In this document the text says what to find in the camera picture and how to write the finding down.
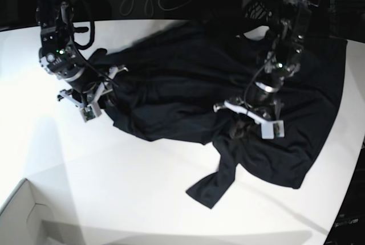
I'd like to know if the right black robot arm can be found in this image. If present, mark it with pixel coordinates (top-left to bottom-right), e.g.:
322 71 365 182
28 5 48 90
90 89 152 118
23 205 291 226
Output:
35 0 127 122

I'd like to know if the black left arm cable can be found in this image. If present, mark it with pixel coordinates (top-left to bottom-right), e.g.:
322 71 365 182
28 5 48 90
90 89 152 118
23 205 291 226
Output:
244 65 271 109

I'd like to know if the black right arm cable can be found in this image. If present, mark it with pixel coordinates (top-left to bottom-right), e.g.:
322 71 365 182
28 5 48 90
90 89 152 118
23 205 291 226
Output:
65 0 120 89

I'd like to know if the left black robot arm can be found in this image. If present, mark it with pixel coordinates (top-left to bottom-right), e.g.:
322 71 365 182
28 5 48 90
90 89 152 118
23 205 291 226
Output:
213 0 321 140

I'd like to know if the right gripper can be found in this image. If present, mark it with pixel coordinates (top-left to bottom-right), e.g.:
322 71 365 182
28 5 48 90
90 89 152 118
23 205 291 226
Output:
57 66 128 122

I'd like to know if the white cardboard box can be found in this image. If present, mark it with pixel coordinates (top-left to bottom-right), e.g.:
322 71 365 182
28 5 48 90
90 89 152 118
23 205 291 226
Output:
1 179 59 245

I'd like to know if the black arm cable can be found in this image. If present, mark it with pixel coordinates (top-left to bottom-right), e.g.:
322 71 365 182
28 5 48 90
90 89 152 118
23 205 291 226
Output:
244 65 271 109
65 0 120 89

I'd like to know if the black t-shirt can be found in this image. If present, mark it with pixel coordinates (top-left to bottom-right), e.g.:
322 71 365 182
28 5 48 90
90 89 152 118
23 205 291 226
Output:
90 21 347 208

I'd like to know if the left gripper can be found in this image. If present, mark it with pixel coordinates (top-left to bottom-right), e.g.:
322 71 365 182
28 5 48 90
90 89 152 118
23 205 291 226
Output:
213 84 285 140

